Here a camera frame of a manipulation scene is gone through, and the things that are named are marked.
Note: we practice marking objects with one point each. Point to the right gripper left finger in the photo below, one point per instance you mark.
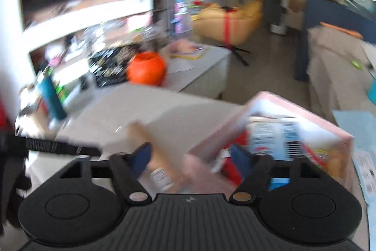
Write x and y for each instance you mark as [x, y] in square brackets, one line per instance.
[86, 199]

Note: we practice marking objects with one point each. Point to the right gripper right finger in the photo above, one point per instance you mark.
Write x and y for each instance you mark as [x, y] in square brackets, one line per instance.
[295, 199]

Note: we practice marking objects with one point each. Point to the blue white snack bag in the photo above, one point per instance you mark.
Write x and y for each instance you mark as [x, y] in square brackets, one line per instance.
[277, 137]

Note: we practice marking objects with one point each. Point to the round bread packet with barcode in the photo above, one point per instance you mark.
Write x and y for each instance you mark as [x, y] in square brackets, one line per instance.
[163, 173]

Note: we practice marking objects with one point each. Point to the teal water bottle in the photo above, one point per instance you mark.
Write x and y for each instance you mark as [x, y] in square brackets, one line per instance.
[50, 97]

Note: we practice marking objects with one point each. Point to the pink cardboard box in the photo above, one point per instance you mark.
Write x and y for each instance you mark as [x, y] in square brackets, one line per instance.
[325, 144]

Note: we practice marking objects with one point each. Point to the white tablecloth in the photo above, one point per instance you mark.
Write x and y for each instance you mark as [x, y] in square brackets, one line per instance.
[188, 130]

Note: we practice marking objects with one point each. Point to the light blue cartoon mat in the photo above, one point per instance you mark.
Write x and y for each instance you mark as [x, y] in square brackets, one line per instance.
[361, 125]

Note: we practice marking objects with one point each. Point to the black plum snack bag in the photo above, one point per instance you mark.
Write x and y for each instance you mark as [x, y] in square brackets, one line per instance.
[109, 65]

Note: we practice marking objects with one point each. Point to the beige covered sofa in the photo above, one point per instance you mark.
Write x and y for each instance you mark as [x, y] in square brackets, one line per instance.
[341, 71]

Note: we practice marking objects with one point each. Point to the orange pumpkin bucket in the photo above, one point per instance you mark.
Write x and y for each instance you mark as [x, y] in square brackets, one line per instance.
[147, 68]

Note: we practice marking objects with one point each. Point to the pink plush toy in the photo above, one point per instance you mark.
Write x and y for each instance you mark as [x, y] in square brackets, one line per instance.
[182, 46]

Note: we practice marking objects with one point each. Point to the yellow beanbag chair red ribbon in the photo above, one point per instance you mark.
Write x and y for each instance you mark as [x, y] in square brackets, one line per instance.
[232, 25]

